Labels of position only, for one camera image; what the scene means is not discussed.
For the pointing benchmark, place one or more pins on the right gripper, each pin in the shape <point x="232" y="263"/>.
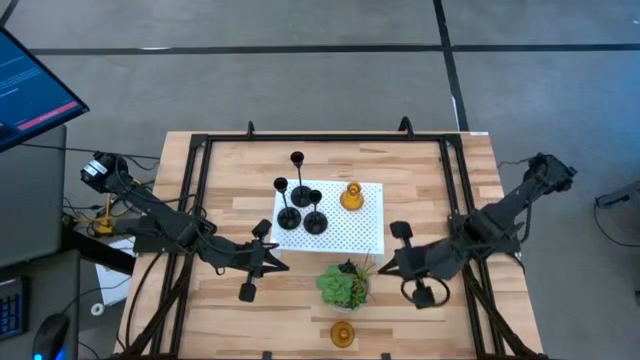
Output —
<point x="425" y="262"/>

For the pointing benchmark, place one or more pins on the succulent plant in white pot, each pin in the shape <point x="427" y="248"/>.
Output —
<point x="337" y="290"/>

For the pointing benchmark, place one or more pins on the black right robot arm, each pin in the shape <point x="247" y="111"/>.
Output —
<point x="510" y="210"/>

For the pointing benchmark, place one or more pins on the grey desk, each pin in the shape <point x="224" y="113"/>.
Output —
<point x="40" y="280"/>

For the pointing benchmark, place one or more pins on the black keyboard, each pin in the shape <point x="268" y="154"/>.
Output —
<point x="11" y="310"/>

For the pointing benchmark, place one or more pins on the white tape roll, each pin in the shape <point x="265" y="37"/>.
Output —
<point x="93" y="309"/>

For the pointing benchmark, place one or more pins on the white perforated metal shelf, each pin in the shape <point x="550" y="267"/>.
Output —
<point x="350" y="235"/>

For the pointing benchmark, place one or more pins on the black computer mouse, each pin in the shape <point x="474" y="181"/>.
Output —
<point x="50" y="337"/>

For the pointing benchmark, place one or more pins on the medium black candlestick holder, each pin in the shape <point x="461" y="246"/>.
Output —
<point x="289" y="219"/>

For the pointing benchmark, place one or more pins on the black aluminium table frame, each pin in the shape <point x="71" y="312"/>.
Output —
<point x="325" y="136"/>

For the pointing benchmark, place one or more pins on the short black candlestick holder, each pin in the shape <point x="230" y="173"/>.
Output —
<point x="315" y="223"/>

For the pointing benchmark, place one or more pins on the amber glass candle holder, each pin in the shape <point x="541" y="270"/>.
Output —
<point x="342" y="334"/>
<point x="351" y="200"/>

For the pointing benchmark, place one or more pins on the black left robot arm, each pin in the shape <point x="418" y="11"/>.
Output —
<point x="160" y="220"/>

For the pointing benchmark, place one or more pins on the tall black candlestick holder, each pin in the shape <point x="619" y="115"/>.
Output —
<point x="301" y="197"/>

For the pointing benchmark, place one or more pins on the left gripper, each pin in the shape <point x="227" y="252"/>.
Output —
<point x="252" y="260"/>

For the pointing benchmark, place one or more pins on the grey metal stand leg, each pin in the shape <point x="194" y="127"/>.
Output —
<point x="620" y="195"/>

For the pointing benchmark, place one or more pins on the white paper sheet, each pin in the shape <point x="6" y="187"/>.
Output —
<point x="112" y="285"/>

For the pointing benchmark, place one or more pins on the blue-screen computer monitor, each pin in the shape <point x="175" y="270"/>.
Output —
<point x="30" y="90"/>

